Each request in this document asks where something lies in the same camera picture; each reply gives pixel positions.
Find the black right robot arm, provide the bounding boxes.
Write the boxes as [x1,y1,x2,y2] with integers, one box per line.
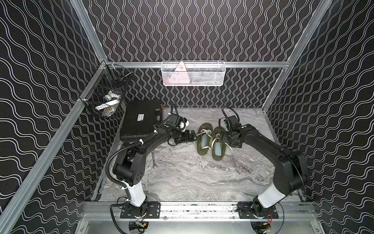
[220,116,308,217]

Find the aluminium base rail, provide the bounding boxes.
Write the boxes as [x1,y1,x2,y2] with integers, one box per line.
[81,201,316,221]

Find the black wire basket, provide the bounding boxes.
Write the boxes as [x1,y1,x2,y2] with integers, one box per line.
[82,64,134,119]

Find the green shoe one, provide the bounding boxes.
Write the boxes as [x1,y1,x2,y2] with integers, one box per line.
[196,123,213,156]
[211,127,227,161]

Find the metal wrench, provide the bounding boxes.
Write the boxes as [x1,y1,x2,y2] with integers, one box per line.
[151,151,157,169]

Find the white items in black basket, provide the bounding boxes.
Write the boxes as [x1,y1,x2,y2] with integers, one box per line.
[94,91,122,117]

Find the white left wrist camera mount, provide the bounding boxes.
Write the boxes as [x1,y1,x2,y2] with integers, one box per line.
[179,118,189,132]

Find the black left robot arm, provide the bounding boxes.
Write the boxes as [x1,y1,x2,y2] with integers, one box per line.
[105,113,197,218]

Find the white wire basket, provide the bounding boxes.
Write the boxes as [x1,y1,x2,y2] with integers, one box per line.
[160,60,227,86]

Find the light blue insole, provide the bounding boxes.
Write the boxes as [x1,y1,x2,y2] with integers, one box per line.
[201,134,210,150]
[213,141,225,158]

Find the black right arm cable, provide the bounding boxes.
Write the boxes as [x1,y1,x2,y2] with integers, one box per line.
[218,106,241,132]

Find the black tool case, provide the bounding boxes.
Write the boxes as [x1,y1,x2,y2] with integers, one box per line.
[120,100,163,142]

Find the pink triangle card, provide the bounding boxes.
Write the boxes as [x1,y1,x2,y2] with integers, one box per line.
[168,61,191,86]

